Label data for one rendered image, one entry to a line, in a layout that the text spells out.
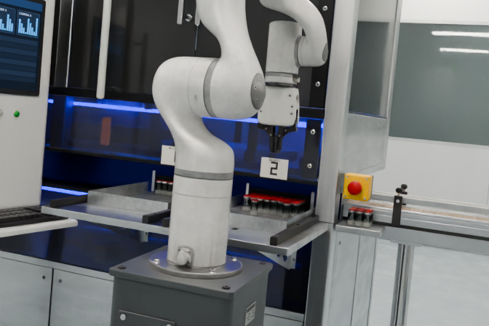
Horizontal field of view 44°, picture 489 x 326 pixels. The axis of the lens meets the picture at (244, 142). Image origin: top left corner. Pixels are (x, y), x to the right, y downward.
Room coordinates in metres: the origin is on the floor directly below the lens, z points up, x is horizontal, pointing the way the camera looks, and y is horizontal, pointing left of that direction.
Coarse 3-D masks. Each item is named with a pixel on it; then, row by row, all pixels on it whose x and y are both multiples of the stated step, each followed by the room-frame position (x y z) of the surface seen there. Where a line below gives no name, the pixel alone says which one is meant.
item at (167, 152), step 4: (164, 148) 1.95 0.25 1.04; (168, 148) 1.94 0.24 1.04; (172, 148) 1.94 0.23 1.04; (164, 152) 1.95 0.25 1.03; (168, 152) 1.94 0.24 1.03; (172, 152) 1.94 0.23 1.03; (164, 156) 1.95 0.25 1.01; (168, 156) 1.94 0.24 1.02; (172, 156) 1.94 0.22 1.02; (164, 160) 1.95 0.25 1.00; (168, 160) 1.94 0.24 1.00; (172, 160) 1.94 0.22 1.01; (172, 164) 1.94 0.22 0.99
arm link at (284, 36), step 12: (276, 24) 1.54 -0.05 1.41; (288, 24) 1.53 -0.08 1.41; (276, 36) 1.54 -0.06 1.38; (288, 36) 1.53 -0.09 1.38; (300, 36) 1.54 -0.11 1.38; (276, 48) 1.53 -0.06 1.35; (288, 48) 1.52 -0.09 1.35; (276, 60) 1.53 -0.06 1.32; (288, 60) 1.53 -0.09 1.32; (276, 72) 1.54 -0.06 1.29; (288, 72) 1.53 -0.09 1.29
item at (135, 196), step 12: (96, 192) 1.73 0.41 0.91; (108, 192) 1.83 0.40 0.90; (120, 192) 1.89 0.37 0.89; (132, 192) 1.96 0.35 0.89; (144, 192) 2.02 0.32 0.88; (108, 204) 1.71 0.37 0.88; (120, 204) 1.70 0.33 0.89; (132, 204) 1.69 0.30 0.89; (144, 204) 1.67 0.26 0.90; (156, 204) 1.66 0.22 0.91; (168, 204) 1.65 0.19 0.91
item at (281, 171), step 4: (264, 160) 1.83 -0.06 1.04; (268, 160) 1.82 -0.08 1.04; (272, 160) 1.82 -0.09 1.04; (276, 160) 1.81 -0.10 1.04; (280, 160) 1.81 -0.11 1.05; (284, 160) 1.81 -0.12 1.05; (288, 160) 1.80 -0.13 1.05; (264, 164) 1.83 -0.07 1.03; (268, 164) 1.82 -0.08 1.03; (272, 164) 1.82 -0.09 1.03; (280, 164) 1.81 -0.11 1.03; (284, 164) 1.80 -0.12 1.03; (264, 168) 1.83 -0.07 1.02; (268, 168) 1.82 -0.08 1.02; (280, 168) 1.81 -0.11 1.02; (284, 168) 1.80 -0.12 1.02; (264, 172) 1.83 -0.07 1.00; (268, 172) 1.82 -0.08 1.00; (272, 172) 1.82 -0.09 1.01; (276, 172) 1.81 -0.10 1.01; (280, 172) 1.81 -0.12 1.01; (284, 172) 1.80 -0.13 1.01; (260, 176) 1.83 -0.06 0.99; (264, 176) 1.83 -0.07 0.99; (268, 176) 1.82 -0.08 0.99; (272, 176) 1.82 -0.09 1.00; (276, 176) 1.81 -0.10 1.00; (280, 176) 1.81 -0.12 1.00; (284, 176) 1.80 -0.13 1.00
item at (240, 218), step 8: (232, 200) 1.87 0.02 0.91; (240, 200) 1.93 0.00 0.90; (232, 208) 1.86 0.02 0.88; (240, 208) 1.87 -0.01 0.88; (232, 216) 1.58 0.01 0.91; (240, 216) 1.57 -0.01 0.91; (248, 216) 1.56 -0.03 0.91; (256, 216) 1.56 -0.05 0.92; (264, 216) 1.76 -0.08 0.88; (272, 216) 1.78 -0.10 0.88; (280, 216) 1.79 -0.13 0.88; (296, 216) 1.62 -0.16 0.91; (304, 216) 1.69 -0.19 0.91; (232, 224) 1.58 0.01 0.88; (240, 224) 1.57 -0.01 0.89; (248, 224) 1.56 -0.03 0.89; (256, 224) 1.56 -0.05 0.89; (264, 224) 1.55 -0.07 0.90; (272, 224) 1.54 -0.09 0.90; (280, 224) 1.53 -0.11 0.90; (288, 224) 1.54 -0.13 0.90; (272, 232) 1.54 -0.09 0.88
